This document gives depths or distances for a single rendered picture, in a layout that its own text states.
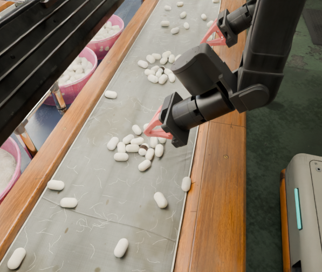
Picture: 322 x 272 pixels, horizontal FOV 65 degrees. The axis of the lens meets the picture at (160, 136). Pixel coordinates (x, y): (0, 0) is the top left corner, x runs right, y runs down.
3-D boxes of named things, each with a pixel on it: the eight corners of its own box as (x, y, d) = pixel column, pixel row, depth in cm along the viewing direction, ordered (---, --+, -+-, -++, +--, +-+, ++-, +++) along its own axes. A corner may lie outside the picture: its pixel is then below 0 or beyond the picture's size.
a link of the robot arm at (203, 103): (240, 114, 43) (241, 95, 47) (219, 85, 40) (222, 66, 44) (206, 128, 47) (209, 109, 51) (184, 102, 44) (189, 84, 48)
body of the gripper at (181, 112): (157, 128, 46) (190, 112, 42) (168, 94, 53) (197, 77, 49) (179, 149, 49) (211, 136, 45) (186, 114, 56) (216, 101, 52)
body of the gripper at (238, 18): (218, 27, 64) (245, 9, 60) (220, 11, 71) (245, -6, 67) (231, 47, 67) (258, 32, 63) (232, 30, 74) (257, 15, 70)
